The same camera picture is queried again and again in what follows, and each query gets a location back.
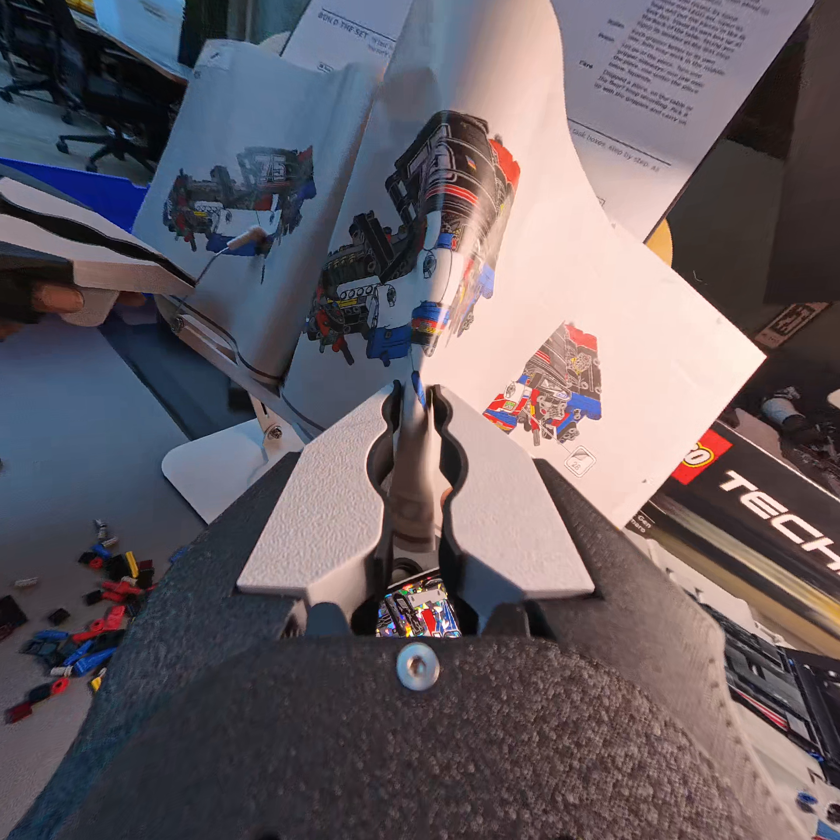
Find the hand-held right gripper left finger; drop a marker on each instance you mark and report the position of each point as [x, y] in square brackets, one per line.
[315, 525]

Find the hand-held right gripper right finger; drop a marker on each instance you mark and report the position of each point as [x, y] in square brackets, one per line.
[518, 531]

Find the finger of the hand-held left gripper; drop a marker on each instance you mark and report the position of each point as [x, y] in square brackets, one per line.
[59, 203]
[118, 272]

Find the lego instruction booklet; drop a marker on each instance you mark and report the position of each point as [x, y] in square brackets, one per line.
[590, 295]

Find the dark lego set box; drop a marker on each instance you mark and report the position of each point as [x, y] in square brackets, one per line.
[754, 512]

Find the pile of small lego pieces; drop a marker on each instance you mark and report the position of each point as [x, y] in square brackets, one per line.
[95, 661]

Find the person's left hand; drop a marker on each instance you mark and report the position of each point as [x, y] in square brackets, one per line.
[59, 299]

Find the blue plastic bin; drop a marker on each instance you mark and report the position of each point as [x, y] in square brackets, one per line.
[98, 190]

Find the black office chair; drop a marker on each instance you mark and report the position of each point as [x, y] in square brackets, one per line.
[111, 131]
[33, 52]

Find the white book stand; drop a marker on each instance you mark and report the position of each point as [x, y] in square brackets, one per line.
[216, 472]

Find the holographic sticker sheet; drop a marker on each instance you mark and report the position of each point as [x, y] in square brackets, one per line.
[413, 610]

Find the white storage boxes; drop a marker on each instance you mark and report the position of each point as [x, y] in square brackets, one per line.
[144, 26]

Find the white printed paper sheet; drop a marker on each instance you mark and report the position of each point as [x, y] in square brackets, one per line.
[656, 79]

